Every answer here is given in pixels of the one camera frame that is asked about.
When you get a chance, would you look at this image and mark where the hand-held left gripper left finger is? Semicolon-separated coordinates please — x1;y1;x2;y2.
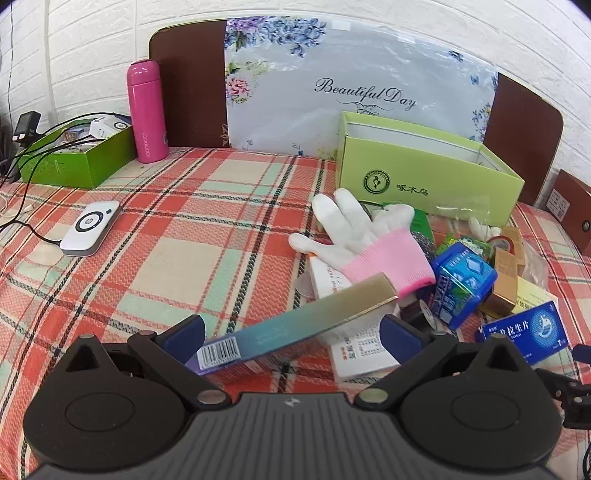
62;315;232;411

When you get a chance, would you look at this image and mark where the white glove with pink cuff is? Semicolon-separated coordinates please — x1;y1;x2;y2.
288;188;437;298

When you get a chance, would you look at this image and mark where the black cable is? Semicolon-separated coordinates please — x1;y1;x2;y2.
14;111;132;185
0;220;63;247

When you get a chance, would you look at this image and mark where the brown wooden headboard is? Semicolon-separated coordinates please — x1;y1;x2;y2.
148;19;565;206

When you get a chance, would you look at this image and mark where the tan small box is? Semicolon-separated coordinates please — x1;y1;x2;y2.
501;225;527;264

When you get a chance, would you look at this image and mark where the blue gum bottle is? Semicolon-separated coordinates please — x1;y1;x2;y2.
431;242;498;330

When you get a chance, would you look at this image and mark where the small white box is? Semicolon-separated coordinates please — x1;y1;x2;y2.
90;117;132;139

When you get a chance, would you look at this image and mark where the blue medicine box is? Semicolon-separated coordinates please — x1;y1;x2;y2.
475;300;571;365

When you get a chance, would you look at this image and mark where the white box with orange print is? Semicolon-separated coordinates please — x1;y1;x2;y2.
309;256;352;301

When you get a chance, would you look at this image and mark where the small black device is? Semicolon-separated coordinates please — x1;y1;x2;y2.
11;112;41;144

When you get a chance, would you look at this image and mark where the white power bank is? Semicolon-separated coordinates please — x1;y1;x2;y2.
60;201;123;257

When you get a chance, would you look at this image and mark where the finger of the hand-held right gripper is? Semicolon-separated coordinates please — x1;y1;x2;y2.
538;344;591;430

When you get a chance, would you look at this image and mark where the pink thermos bottle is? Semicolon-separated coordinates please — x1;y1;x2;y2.
127;59;170;164

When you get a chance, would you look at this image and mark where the gold small box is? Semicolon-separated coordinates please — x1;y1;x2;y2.
480;249;522;319

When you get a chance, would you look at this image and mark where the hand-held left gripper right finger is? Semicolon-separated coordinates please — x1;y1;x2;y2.
353;314;525;411

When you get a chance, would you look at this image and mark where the floral printed plastic bag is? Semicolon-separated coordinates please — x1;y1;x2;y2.
224;17;499;160

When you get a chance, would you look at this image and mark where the green floral packet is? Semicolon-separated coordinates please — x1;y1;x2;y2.
436;233;495;259

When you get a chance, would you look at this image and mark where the brown cardboard box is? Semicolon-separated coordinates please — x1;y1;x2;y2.
547;169;591;257

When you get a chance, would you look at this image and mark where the long teal and gold box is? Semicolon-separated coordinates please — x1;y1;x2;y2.
196;272;399;374

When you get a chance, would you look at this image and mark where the white medicine box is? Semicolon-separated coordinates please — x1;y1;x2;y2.
330;318;402;383

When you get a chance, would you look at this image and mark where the dark green cardboard box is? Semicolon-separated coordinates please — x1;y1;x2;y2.
17;121;138;189

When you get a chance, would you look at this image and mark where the light green cardboard box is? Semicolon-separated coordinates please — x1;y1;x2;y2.
336;112;526;224

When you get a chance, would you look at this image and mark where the plaid blanket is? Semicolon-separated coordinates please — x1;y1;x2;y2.
0;148;591;480

